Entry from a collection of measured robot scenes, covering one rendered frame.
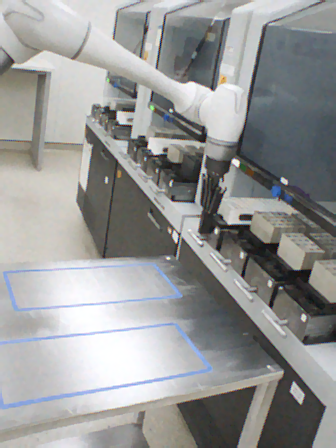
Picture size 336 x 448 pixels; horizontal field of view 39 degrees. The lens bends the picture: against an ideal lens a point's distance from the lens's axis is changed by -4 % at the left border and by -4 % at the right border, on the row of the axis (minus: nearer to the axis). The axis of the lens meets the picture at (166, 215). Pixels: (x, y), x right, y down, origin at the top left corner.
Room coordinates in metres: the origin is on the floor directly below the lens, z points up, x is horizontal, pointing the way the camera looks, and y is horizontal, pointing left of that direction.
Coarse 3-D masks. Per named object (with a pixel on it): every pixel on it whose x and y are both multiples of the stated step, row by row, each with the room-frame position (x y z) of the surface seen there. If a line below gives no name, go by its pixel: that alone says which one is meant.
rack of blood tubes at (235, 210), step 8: (224, 200) 1.42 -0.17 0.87; (232, 200) 1.44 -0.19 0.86; (240, 200) 1.45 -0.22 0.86; (248, 200) 1.47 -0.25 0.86; (256, 200) 1.48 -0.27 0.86; (264, 200) 1.51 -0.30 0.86; (272, 200) 1.52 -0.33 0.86; (280, 200) 1.53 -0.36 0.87; (224, 208) 1.39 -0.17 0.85; (232, 208) 1.36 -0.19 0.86; (240, 208) 1.38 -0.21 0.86; (248, 208) 1.39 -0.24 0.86; (256, 208) 1.41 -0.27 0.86; (264, 208) 1.42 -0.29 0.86; (272, 208) 1.43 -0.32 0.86; (280, 208) 1.45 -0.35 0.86; (288, 208) 1.46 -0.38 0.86; (224, 216) 1.38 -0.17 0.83; (232, 216) 1.36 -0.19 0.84; (240, 216) 1.46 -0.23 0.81; (248, 216) 1.48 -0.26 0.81; (248, 224) 1.38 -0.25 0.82
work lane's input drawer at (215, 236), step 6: (216, 216) 1.40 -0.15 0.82; (222, 216) 1.39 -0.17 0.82; (210, 222) 1.38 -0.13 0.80; (216, 222) 1.36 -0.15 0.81; (222, 222) 1.36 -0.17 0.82; (198, 228) 1.45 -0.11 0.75; (210, 228) 1.37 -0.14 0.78; (216, 228) 1.34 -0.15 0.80; (222, 228) 1.34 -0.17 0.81; (228, 228) 1.35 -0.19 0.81; (234, 228) 1.35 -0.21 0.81; (192, 234) 1.38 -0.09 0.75; (204, 234) 1.40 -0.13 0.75; (210, 234) 1.37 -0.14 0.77; (216, 234) 1.34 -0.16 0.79; (222, 234) 1.33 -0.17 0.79; (198, 240) 1.34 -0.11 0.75; (204, 240) 1.37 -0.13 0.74; (210, 240) 1.36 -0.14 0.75; (216, 240) 1.33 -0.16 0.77
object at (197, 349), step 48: (0, 288) 0.78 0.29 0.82; (48, 288) 0.82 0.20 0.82; (96, 288) 0.85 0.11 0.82; (144, 288) 0.89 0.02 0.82; (192, 288) 0.93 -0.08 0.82; (0, 336) 0.64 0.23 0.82; (48, 336) 0.66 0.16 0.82; (96, 336) 0.69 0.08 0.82; (144, 336) 0.72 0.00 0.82; (192, 336) 0.75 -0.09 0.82; (240, 336) 0.77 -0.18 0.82; (0, 384) 0.53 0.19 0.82; (48, 384) 0.55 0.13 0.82; (96, 384) 0.57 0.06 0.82; (144, 384) 0.59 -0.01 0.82; (192, 384) 0.61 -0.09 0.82; (240, 384) 0.64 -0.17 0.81; (0, 432) 0.45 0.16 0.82; (96, 432) 0.98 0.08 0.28
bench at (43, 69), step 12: (24, 72) 3.88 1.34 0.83; (36, 72) 3.92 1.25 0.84; (48, 72) 3.92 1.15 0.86; (48, 84) 3.93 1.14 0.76; (36, 96) 4.44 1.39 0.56; (48, 96) 3.93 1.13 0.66; (36, 108) 4.35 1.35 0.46; (36, 120) 4.27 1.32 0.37; (36, 132) 4.19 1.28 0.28; (36, 144) 4.11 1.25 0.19; (36, 156) 4.03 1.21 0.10
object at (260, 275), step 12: (252, 264) 1.15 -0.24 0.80; (264, 264) 1.12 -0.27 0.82; (276, 264) 1.11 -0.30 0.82; (252, 276) 1.14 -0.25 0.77; (264, 276) 1.09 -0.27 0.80; (276, 276) 1.06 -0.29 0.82; (288, 276) 1.07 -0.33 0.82; (300, 276) 1.09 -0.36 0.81; (240, 288) 1.10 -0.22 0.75; (252, 288) 1.10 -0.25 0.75; (264, 288) 1.08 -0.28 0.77; (276, 288) 1.05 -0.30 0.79; (252, 300) 1.05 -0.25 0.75; (264, 300) 1.07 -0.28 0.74
